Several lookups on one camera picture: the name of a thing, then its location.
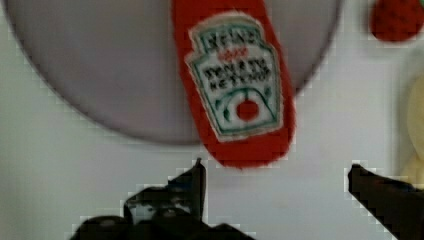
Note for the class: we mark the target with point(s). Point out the red plush ketchup bottle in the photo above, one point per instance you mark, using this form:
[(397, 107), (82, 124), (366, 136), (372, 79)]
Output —
[(237, 84)]

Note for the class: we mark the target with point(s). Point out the peeled banana toy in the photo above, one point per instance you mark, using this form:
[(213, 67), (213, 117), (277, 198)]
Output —
[(414, 168)]

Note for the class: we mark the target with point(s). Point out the round red strawberry toy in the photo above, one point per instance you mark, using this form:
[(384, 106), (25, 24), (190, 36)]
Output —
[(396, 21)]

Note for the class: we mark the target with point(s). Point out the grey round plate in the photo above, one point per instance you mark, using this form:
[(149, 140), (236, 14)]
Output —
[(116, 61)]

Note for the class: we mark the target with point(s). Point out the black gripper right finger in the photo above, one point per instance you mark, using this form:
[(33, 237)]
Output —
[(397, 205)]

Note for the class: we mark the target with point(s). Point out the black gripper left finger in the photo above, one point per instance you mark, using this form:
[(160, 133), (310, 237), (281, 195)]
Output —
[(171, 212)]

